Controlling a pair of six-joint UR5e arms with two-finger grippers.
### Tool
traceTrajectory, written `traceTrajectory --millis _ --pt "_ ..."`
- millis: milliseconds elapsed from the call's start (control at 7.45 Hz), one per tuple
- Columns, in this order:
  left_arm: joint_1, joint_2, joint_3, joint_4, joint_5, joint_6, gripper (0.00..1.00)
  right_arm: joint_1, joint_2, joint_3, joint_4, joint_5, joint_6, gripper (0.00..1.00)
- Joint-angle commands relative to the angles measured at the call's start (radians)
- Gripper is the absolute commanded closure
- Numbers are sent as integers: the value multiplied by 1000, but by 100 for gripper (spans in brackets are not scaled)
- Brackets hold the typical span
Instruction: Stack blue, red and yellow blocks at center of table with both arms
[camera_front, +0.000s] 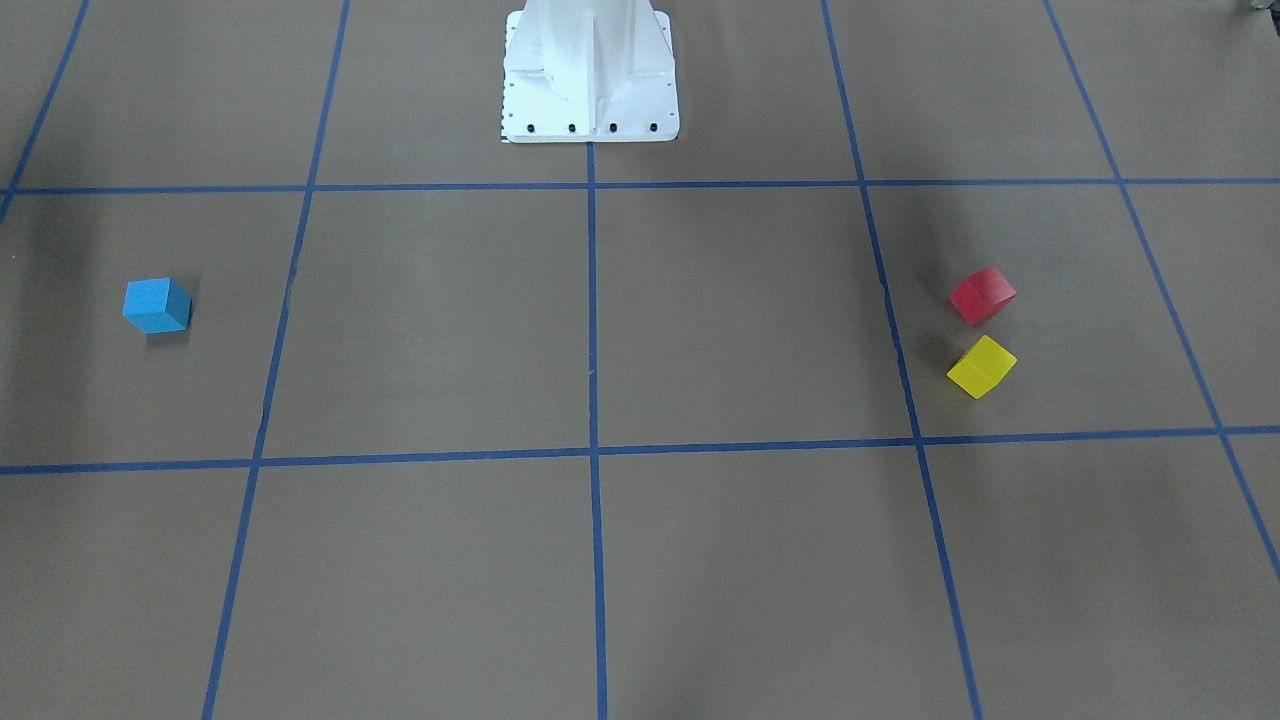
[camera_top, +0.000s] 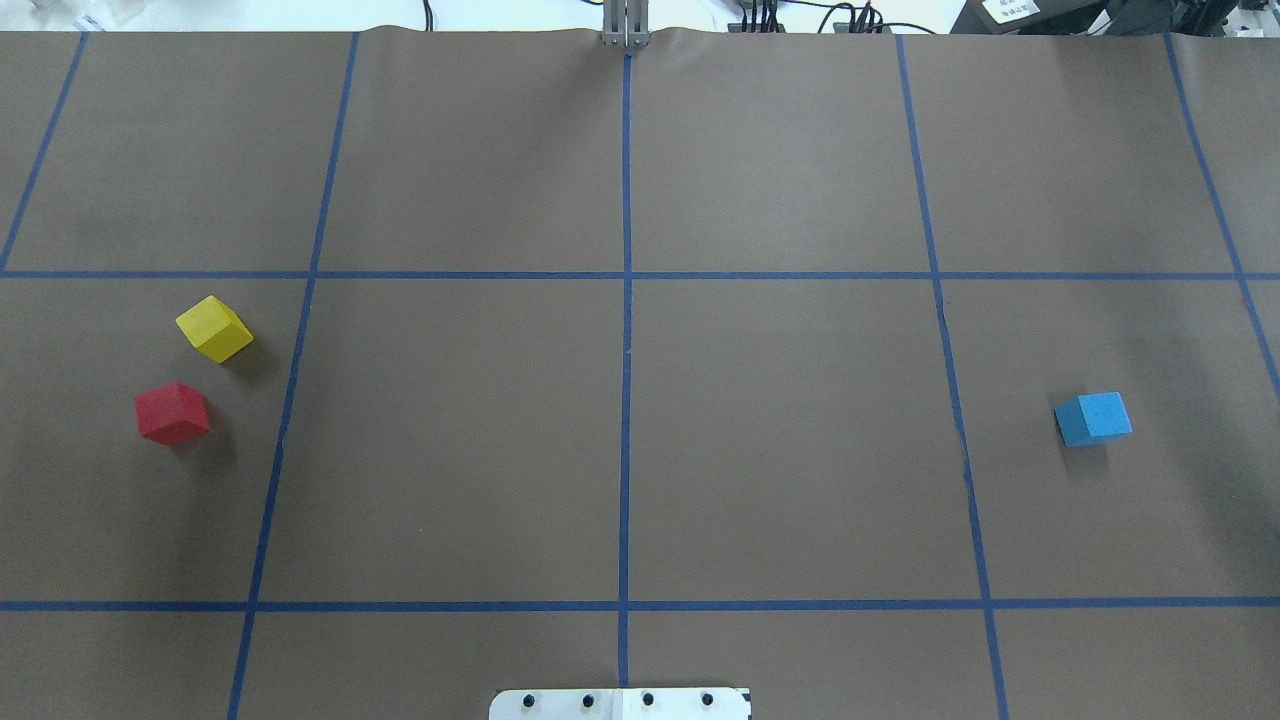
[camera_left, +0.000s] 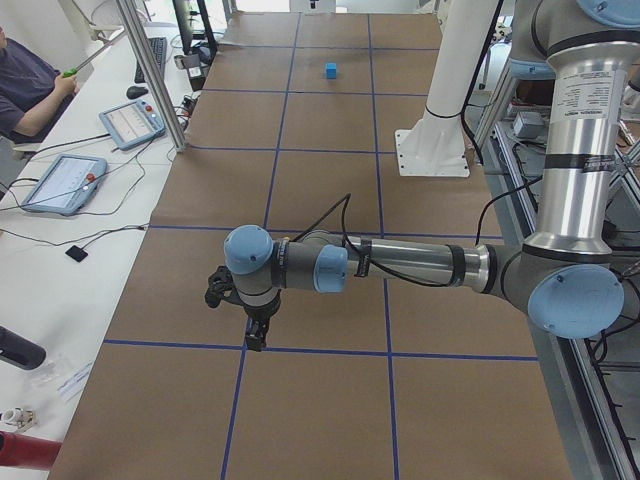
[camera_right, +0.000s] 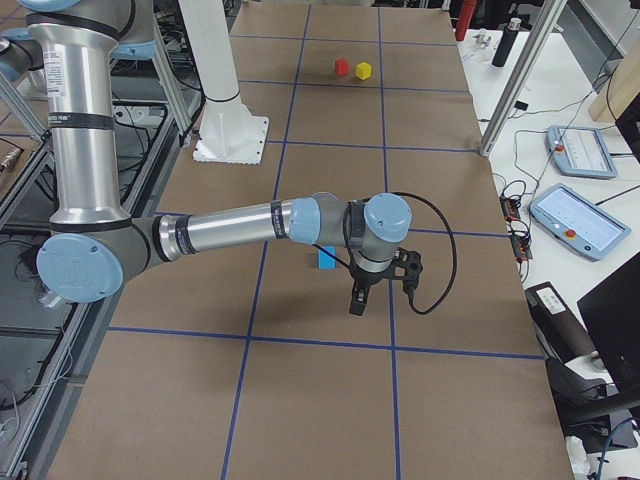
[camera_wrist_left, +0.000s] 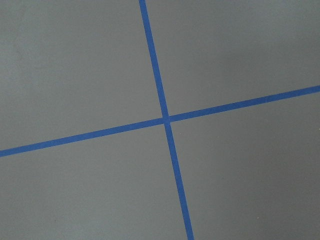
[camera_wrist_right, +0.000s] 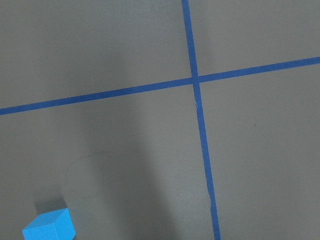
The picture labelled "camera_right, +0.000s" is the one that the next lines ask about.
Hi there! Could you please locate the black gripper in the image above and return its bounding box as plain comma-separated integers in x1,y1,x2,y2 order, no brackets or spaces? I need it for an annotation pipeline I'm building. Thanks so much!
349,253,404,316

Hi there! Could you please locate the blue block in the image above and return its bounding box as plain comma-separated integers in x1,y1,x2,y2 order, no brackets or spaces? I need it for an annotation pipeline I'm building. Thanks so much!
317,246,337,270

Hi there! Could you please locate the yellow block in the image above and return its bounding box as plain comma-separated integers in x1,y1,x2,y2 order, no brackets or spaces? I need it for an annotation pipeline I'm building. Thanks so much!
354,61,373,81

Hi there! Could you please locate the red block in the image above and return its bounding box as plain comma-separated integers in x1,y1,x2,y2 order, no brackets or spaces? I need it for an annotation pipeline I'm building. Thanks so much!
334,58,350,77

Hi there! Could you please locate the lower small circuit board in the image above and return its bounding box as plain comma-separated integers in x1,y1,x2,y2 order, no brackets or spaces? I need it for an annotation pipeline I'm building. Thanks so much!
510,235,532,262

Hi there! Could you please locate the small circuit board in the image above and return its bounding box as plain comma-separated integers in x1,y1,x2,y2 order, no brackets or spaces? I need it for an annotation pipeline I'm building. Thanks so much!
510,235,532,262
499,196,521,222

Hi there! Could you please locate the upper small circuit board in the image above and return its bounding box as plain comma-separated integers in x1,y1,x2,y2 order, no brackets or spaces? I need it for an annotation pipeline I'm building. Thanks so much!
499,196,521,222

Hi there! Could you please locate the lower teach pendant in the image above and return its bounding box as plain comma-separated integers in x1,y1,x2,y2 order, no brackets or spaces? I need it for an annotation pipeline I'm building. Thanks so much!
529,183,632,261

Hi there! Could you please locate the teach pendant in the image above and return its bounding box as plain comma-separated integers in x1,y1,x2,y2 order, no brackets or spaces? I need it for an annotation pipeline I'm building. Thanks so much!
546,125,618,179
529,183,632,261

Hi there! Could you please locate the black monitor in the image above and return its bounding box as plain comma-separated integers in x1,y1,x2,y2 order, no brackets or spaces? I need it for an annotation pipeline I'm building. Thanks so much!
578,254,639,390

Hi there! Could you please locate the upper teach pendant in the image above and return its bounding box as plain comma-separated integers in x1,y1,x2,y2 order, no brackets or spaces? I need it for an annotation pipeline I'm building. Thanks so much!
546,125,618,179

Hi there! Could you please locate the black bottle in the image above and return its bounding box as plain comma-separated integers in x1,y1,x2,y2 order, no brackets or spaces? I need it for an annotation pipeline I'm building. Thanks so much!
492,17,521,68

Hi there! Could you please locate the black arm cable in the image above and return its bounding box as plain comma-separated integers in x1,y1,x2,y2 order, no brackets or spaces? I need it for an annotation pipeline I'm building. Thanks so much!
312,191,457,316

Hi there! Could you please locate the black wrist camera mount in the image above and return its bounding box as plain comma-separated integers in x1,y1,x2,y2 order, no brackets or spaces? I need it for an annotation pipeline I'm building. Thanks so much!
394,248,423,298

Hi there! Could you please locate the aluminium frame post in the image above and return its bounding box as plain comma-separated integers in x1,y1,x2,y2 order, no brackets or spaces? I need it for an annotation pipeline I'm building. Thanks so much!
479,0,567,157

